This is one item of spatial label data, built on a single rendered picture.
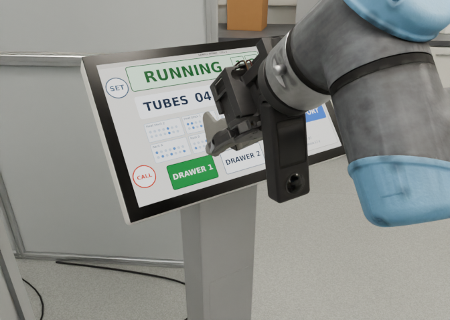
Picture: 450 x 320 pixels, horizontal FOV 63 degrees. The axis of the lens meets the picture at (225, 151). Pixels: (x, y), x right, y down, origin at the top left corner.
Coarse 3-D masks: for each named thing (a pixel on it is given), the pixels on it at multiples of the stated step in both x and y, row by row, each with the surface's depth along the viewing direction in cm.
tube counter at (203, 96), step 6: (192, 90) 73; (198, 90) 73; (204, 90) 74; (210, 90) 74; (198, 96) 73; (204, 96) 73; (210, 96) 74; (198, 102) 72; (204, 102) 73; (210, 102) 73
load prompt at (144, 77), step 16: (144, 64) 70; (160, 64) 71; (176, 64) 73; (192, 64) 74; (208, 64) 76; (224, 64) 77; (144, 80) 69; (160, 80) 70; (176, 80) 72; (192, 80) 73
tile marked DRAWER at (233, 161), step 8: (256, 144) 75; (224, 152) 72; (232, 152) 72; (240, 152) 73; (248, 152) 74; (256, 152) 74; (224, 160) 71; (232, 160) 72; (240, 160) 72; (248, 160) 73; (256, 160) 74; (264, 160) 75; (224, 168) 71; (232, 168) 71; (240, 168) 72; (248, 168) 73
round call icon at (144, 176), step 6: (150, 162) 65; (132, 168) 64; (138, 168) 64; (144, 168) 64; (150, 168) 65; (132, 174) 63; (138, 174) 64; (144, 174) 64; (150, 174) 65; (156, 174) 65; (138, 180) 63; (144, 180) 64; (150, 180) 64; (156, 180) 65; (138, 186) 63; (144, 186) 64; (150, 186) 64
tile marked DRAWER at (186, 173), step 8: (192, 160) 68; (200, 160) 69; (208, 160) 70; (168, 168) 66; (176, 168) 67; (184, 168) 67; (192, 168) 68; (200, 168) 69; (208, 168) 69; (216, 168) 70; (176, 176) 66; (184, 176) 67; (192, 176) 68; (200, 176) 68; (208, 176) 69; (216, 176) 69; (176, 184) 66; (184, 184) 66; (192, 184) 67
